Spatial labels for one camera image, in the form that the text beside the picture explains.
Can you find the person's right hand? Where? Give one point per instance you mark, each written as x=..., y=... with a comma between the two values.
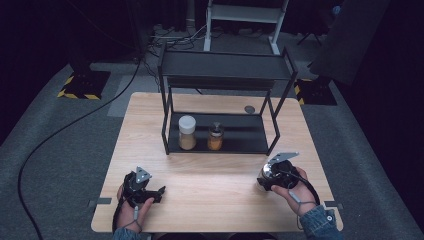
x=298, y=193

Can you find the black tripod legs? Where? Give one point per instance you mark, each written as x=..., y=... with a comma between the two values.
x=308, y=38

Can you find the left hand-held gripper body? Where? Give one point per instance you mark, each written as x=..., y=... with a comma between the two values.
x=135, y=185

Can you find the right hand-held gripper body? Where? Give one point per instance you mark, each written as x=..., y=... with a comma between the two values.
x=283, y=173

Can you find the black metal shelf rack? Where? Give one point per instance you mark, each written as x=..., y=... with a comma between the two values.
x=220, y=66

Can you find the yellow black striped base plate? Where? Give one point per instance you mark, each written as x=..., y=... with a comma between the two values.
x=316, y=93
x=86, y=85

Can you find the orange spice jar metal lid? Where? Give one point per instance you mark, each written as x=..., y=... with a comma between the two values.
x=215, y=140

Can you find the grey table grommet cap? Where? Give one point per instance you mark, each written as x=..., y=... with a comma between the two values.
x=249, y=109

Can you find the person's left hand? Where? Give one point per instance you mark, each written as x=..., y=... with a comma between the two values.
x=128, y=215

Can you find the grey floor tape strip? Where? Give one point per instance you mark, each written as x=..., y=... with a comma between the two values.
x=334, y=205
x=101, y=201

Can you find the white metal stand frame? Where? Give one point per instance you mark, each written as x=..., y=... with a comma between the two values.
x=245, y=13

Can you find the dark tilted panel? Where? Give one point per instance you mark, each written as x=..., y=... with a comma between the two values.
x=350, y=40

